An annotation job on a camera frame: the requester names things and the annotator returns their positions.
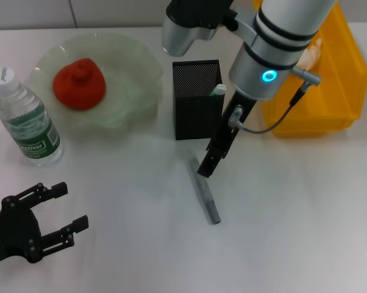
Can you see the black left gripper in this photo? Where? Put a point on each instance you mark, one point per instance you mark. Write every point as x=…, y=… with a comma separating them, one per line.
x=12, y=232

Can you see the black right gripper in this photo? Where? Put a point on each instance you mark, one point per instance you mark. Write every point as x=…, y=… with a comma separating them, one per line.
x=232, y=122

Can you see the grey marker pen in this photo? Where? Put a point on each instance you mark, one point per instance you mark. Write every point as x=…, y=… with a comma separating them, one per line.
x=206, y=195

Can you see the green utility knife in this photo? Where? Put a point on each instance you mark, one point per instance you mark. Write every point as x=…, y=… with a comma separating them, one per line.
x=219, y=90

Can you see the clear bottle with green label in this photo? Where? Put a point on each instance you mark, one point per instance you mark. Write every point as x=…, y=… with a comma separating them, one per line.
x=34, y=131

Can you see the red-orange toy orange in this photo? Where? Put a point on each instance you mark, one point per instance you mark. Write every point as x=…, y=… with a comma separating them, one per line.
x=80, y=88

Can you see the white paper ball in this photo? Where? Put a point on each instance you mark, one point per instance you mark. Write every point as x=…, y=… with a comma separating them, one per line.
x=311, y=56

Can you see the black mesh pen holder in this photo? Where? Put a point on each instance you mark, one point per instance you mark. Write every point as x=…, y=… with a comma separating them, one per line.
x=195, y=116

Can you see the pale green glass fruit plate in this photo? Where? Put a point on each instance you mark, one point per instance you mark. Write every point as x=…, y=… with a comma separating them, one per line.
x=131, y=76

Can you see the yellow plastic storage bin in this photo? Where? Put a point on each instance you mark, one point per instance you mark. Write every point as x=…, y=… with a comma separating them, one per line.
x=333, y=100

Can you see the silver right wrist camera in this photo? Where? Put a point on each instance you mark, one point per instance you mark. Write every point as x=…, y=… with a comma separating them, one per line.
x=183, y=27

